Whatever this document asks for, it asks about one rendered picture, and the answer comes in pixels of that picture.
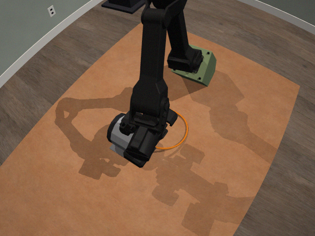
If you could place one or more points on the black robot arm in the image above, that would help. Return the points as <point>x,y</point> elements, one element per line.
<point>150,94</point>

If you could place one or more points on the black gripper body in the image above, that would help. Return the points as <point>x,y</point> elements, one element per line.
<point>172,117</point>

